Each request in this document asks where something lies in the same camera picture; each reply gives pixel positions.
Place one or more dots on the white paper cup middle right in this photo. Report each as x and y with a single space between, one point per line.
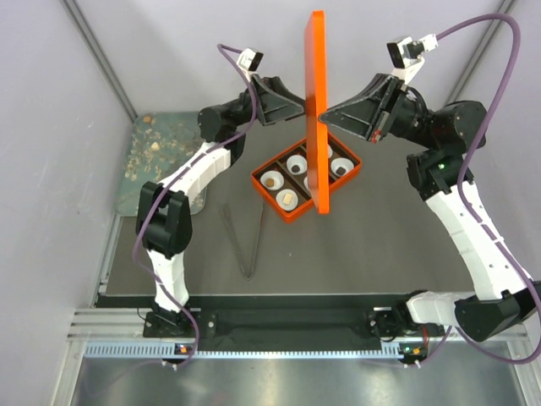
306 184

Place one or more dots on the white paper cup front left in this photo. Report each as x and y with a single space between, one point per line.
277 176

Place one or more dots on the white paper cup middle left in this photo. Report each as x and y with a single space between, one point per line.
299 161

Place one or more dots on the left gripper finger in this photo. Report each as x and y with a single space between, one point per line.
275 108
273 86

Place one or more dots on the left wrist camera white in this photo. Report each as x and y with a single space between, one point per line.
248 61

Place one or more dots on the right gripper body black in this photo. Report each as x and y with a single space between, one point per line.
401 117

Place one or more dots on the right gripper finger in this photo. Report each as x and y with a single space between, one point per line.
368 99
373 127

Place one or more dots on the orange chocolate box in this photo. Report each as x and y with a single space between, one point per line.
295 182

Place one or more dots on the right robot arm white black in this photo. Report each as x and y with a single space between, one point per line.
465 220

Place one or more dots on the floral blue tray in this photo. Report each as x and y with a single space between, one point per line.
177 134

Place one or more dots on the orange box lid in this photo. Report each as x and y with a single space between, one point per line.
315 77

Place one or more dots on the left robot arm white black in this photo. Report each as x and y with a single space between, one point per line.
164 225

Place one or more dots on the black mounting base rail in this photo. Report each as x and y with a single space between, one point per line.
405 329

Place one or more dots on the white paper cup front right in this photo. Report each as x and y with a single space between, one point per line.
294 203

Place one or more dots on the white paper cup back right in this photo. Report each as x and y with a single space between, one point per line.
341 162

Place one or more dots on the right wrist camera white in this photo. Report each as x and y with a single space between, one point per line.
407 55

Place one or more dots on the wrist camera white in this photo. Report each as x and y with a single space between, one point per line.
248 61
407 55

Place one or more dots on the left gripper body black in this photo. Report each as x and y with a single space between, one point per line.
246 104

